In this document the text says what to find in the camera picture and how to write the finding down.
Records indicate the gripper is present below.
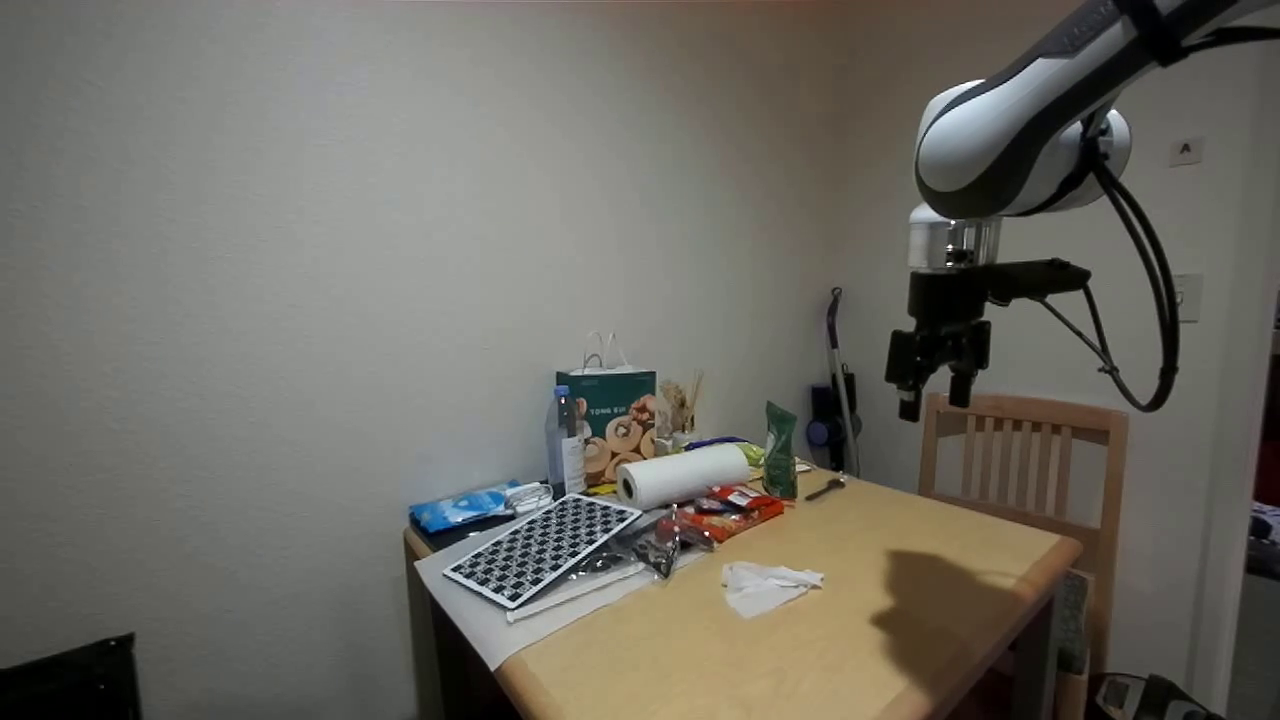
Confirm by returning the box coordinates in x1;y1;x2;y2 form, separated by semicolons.
884;268;993;424

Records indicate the white cloth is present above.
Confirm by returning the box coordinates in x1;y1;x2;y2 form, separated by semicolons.
721;561;826;620

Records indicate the stick vacuum cleaner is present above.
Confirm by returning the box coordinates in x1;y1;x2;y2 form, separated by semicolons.
807;286;862;478

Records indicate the wooden chair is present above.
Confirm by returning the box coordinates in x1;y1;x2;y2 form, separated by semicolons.
917;392;1130;720

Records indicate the green standing pouch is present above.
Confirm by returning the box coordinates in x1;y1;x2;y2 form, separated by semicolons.
762;400;800;502

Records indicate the yellow-green packet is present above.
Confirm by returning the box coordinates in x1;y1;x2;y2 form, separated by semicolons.
684;435;768;470

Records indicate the red snack packet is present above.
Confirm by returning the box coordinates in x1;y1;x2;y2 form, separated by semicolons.
678;484;787;545

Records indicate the dried flower bundle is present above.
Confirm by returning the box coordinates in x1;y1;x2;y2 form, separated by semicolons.
659;369;707;452

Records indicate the paper towel roll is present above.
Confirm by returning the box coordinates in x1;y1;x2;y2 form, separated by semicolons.
614;442;752;512

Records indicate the green paper gift bag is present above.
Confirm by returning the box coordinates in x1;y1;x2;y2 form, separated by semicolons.
555;331;659;490

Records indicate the dark clear plastic bag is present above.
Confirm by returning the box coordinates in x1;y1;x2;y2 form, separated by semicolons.
628;518;683;580

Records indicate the black and grey bag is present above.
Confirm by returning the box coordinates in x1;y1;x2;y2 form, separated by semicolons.
1088;671;1227;720

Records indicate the clear plastic water bottle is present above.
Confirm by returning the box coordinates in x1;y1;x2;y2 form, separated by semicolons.
544;385;589;499

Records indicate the checkerboard calibration board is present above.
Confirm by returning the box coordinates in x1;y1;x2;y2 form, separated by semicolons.
442;493;644;610

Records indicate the blue wet wipes packet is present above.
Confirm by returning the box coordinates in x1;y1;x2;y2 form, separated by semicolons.
409;481;523;535

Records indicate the white paper sheet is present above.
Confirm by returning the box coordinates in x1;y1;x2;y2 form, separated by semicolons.
414;498;706;672

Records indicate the black box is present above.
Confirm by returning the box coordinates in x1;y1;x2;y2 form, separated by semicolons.
0;632;142;720

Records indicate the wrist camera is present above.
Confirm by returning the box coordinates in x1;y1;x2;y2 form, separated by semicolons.
985;258;1093;303

